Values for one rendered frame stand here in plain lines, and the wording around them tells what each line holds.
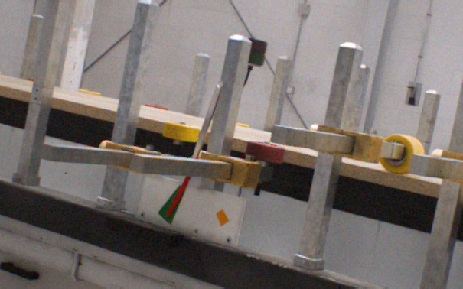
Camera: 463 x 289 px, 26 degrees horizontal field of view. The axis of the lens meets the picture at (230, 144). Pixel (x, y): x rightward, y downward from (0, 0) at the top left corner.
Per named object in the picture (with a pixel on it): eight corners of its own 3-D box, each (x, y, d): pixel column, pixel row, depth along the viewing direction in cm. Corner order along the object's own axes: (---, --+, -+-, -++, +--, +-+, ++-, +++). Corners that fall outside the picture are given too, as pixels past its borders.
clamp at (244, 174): (242, 187, 197) (248, 162, 197) (188, 173, 204) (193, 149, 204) (258, 188, 202) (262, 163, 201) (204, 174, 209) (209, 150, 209)
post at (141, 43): (109, 220, 216) (150, -1, 214) (96, 217, 218) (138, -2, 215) (119, 220, 219) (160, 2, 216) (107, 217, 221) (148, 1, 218)
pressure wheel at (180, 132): (194, 176, 225) (203, 126, 225) (159, 171, 223) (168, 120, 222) (187, 172, 233) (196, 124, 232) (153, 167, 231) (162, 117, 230)
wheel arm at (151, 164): (141, 178, 176) (146, 154, 175) (127, 174, 177) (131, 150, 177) (270, 185, 212) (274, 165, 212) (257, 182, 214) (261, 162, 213)
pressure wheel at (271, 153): (262, 199, 206) (273, 144, 205) (230, 190, 210) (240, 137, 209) (282, 199, 212) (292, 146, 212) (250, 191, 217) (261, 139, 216)
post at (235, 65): (197, 271, 203) (243, 35, 200) (184, 266, 204) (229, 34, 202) (207, 270, 205) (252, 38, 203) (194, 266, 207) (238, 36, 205)
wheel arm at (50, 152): (50, 166, 192) (54, 144, 192) (37, 162, 194) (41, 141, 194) (184, 174, 229) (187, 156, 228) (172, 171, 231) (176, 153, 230)
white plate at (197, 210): (235, 248, 197) (245, 198, 196) (133, 218, 211) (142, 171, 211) (236, 248, 197) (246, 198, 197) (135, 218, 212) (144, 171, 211)
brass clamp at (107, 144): (141, 174, 210) (145, 150, 210) (92, 162, 218) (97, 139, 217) (158, 176, 215) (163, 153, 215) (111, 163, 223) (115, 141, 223)
